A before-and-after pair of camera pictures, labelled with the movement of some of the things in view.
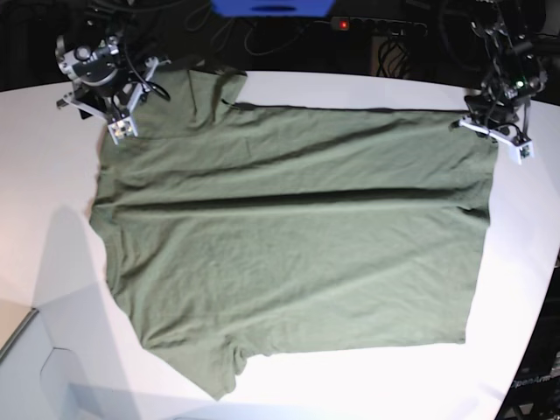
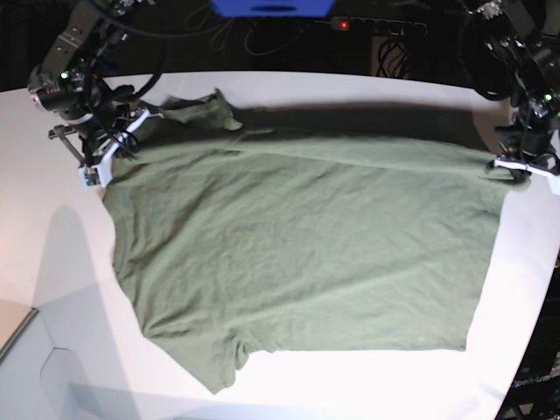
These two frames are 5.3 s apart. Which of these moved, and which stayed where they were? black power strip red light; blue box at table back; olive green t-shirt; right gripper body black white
Moved: right gripper body black white; olive green t-shirt
Stayed: blue box at table back; black power strip red light
